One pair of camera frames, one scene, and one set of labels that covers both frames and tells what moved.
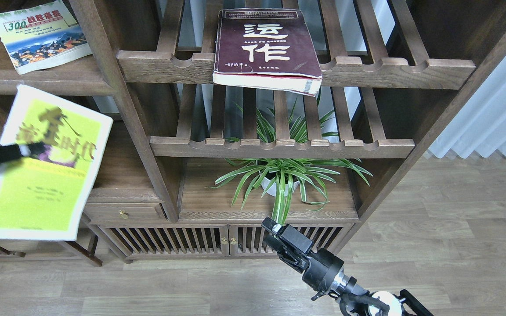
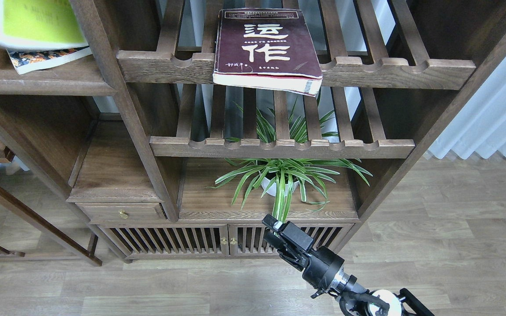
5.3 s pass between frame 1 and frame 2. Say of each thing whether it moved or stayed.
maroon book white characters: stayed
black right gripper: stayed
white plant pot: stayed
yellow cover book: moved
